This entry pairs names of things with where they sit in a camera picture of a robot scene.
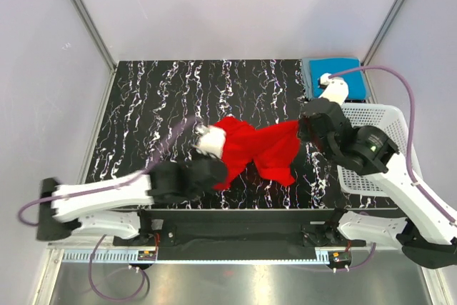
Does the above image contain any red t-shirt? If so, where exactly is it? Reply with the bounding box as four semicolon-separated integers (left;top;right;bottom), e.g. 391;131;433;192
214;116;301;191

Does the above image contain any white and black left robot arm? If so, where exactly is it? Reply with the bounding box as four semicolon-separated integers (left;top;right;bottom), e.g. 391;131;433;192
36;155;228;245

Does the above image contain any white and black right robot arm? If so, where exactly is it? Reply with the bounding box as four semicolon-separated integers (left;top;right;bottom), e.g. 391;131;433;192
298;99;456;269

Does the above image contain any folded blue t-shirt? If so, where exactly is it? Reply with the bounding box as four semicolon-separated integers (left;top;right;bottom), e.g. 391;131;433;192
303;57;370;101

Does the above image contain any folded grey t-shirt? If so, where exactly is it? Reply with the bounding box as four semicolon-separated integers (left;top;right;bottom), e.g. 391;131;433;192
301;58;313;100

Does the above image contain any white plastic laundry basket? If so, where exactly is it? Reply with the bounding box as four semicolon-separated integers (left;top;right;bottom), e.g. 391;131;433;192
337;103;408;197

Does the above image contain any left small connector box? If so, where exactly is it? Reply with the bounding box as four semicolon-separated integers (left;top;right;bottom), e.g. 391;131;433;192
138;249;157;261

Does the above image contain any small connector box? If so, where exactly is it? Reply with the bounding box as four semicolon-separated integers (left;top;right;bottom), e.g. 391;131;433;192
138;249;157;261
329;251;352;268

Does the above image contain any right small connector box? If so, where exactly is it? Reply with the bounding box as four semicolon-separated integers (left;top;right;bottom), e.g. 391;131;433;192
329;251;352;268

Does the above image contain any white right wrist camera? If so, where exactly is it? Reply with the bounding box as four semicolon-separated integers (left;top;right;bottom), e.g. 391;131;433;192
318;73;349;105

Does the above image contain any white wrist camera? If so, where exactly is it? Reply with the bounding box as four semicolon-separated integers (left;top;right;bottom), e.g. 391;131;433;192
194;124;226;159
318;73;349;105

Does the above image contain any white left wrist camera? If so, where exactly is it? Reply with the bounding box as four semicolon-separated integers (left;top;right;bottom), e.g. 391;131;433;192
194;124;226;159

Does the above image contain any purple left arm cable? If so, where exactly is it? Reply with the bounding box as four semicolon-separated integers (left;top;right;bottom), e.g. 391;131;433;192
17;115;201;227

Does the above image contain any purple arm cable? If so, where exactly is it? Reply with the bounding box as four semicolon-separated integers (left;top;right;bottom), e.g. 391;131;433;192
330;64;457;224
17;115;201;227

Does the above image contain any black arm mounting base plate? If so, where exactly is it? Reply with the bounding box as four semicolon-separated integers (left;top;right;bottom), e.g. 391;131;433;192
113;208;367;261

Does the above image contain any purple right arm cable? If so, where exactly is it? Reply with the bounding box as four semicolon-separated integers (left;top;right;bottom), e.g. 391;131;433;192
330;64;457;224

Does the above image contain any aluminium frame rail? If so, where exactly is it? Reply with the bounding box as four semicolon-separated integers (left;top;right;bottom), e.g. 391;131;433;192
48;242;331;265

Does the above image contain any right aluminium corner post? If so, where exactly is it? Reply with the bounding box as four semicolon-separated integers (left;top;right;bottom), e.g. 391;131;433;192
361;0;407;66

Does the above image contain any aluminium corner post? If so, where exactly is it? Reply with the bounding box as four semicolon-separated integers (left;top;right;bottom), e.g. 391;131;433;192
71;0;117;73
361;0;407;66

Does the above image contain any left aluminium corner post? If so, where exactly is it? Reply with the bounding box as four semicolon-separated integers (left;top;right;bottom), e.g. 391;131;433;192
71;0;117;73

